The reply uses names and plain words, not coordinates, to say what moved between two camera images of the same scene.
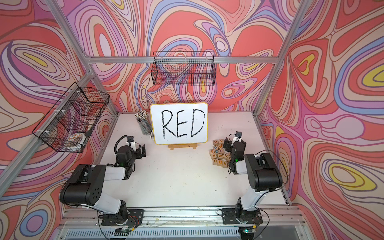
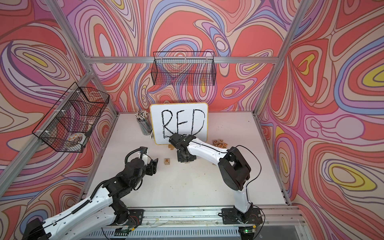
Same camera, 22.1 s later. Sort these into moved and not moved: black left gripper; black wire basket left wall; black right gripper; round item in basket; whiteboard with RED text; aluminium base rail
Moved: black right gripper; black left gripper
Not moved: black wire basket left wall; aluminium base rail; whiteboard with RED text; round item in basket
